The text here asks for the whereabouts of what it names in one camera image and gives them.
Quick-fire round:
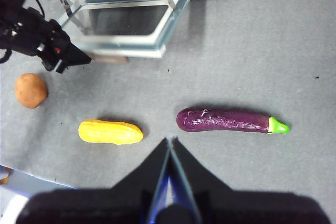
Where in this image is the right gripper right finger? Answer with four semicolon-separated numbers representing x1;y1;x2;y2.
170;136;332;224

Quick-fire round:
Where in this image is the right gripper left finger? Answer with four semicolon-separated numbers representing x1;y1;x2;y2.
15;137;170;224

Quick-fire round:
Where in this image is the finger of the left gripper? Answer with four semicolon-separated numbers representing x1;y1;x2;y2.
65;44;92;67

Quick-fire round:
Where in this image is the brown potato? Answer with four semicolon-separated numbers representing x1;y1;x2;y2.
15;73;49;109

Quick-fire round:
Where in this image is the glass oven door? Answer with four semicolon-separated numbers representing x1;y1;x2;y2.
56;0;194;64

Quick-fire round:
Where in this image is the yellow corn cob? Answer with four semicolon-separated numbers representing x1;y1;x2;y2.
78;119;144;145

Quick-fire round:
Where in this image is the purple eggplant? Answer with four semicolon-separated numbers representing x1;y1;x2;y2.
176;106;291;135

